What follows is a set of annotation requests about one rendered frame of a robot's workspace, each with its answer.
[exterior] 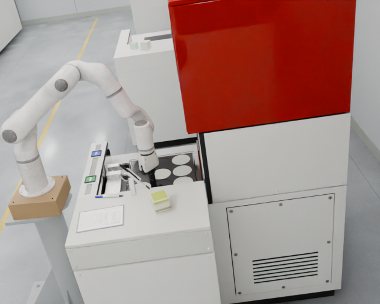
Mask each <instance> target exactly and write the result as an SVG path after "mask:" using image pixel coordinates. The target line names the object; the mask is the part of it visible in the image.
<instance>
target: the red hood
mask: <svg viewBox="0 0 380 304"><path fill-rule="evenodd" d="M168 10H169V18H170V22H171V35H172V40H173V47H174V55H175V60H176V67H177V75H178V79H179V83H180V91H181V96H182V103H183V111H184V116H185V124H186V131H187V133H188V134H194V133H201V132H206V131H214V130H223V129H228V128H236V127H245V126H250V125H258V124H266V123H271V122H279V121H287V120H292V119H301V118H309V117H314V116H322V115H331V114H336V113H344V112H349V111H350V101H351V89H352V68H353V46H354V35H355V13H356V0H168Z"/></svg>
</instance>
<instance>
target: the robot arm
mask: <svg viewBox="0 0 380 304"><path fill-rule="evenodd" d="M78 81H87V82H89V83H92V84H96V85H97V86H98V87H99V88H100V89H101V91H102V92H103V94H104V95H105V97H106V98H107V99H108V101H109V103H110V104H111V105H112V107H113V108H114V109H115V111H116V112H117V114H118V115H119V116H120V117H121V118H123V119H127V118H131V119H132V120H134V122H135V123H134V124H133V130H134V134H135V139H136V144H137V148H138V153H139V154H138V162H139V169H140V171H142V174H143V175H146V174H148V176H149V179H150V180H152V181H154V180H155V179H156V178H155V174H154V173H155V170H156V168H157V167H158V166H159V160H158V156H157V153H156V151H155V148H154V142H153V132H154V124H153V122H152V120H151V119H150V117H149V116H148V114H147V113H146V111H145V110H144V109H142V108H141V107H139V106H136V105H134V104H133V103H132V101H131V100H130V98H129V97H128V95H127V94H126V92H125V90H124V89H123V88H122V86H121V85H120V83H119V81H118V80H117V79H116V77H115V76H114V74H113V72H112V71H111V70H110V68H109V67H108V66H106V65H104V64H102V63H87V62H83V61H81V60H73V61H70V62H67V63H65V64H64V65H63V66H62V67H61V68H60V69H59V70H58V71H57V72H56V73H55V75H54V76H53V77H52V78H51V79H50V80H49V81H48V82H47V83H46V84H44V85H43V86H42V87H41V88H40V89H39V90H38V91H37V92H36V93H35V94H34V95H33V96H32V97H31V98H30V99H29V101H28V102H27V103H26V104H25V105H24V106H23V107H21V108H20V109H18V110H16V111H15V112H13V113H12V114H11V115H10V116H9V118H8V119H7V120H6V121H5V122H4V123H3V125H2V126H1V129H0V135H1V138H2V140H3V141H5V142H6V143H8V144H14V147H13V153H14V158H15V160H16V163H17V166H18V168H19V172H20V174H21V177H22V186H21V187H20V188H19V193H20V195H21V196H23V197H26V198H33V197H39V196H41V195H44V194H46V193H48V192H49V191H51V190H52V189H53V188H54V187H55V180H54V179H53V178H52V177H48V176H46V174H45V170H44V167H43V164H42V160H41V158H40V154H39V151H38V148H37V123H38V122H39V121H40V119H41V118H42V117H43V116H44V115H45V114H46V113H47V112H48V111H49V110H50V109H51V108H52V107H53V106H54V105H55V104H57V103H58V102H59V101H60V100H61V99H63V98H64V97H65V96H66V95H67V94H68V93H69V92H70V91H71V90H72V89H73V88H74V87H75V85H76V84H77V83H78Z"/></svg>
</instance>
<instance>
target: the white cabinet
mask: <svg viewBox="0 0 380 304"><path fill-rule="evenodd" d="M74 275H75V278H76V281H77V283H78V287H79V289H80V292H81V295H82V298H83V300H84V304H221V296H220V288H219V282H218V274H217V265H216V260H215V252H207V253H199V254H194V255H185V256H177V257H172V258H163V259H155V260H150V261H141V262H132V263H128V264H119V265H110V266H105V267H97V268H88V269H83V270H74Z"/></svg>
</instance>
